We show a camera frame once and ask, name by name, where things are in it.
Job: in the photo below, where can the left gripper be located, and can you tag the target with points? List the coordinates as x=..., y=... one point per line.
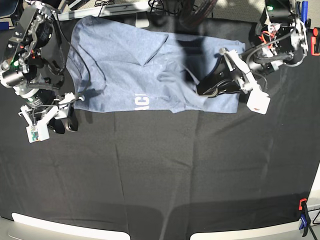
x=231, y=75

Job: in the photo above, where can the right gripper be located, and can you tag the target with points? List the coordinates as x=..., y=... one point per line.
x=52, y=114

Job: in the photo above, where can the light blue t-shirt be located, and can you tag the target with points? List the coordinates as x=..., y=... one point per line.
x=120, y=68

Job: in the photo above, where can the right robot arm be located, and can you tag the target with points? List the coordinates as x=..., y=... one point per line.
x=34, y=66

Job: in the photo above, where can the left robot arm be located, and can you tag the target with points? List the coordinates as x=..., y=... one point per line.
x=282, y=40

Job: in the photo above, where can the blue clamp top right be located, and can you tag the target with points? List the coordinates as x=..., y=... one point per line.
x=302, y=9

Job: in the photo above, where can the orange clamp top right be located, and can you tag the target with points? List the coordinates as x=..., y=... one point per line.
x=315, y=42

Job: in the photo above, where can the black table cloth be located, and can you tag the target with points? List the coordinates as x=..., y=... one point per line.
x=156, y=175

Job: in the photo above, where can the orange blue clamp bottom right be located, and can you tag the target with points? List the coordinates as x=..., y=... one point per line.
x=304, y=217

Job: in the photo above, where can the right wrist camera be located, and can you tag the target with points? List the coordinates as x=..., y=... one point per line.
x=37, y=133

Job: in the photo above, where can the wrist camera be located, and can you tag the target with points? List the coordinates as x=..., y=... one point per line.
x=37, y=133
x=258, y=101

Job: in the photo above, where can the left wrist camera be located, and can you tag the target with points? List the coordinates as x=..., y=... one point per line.
x=258, y=101

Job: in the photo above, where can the aluminium rail behind table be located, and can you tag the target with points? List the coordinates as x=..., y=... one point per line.
x=106, y=11

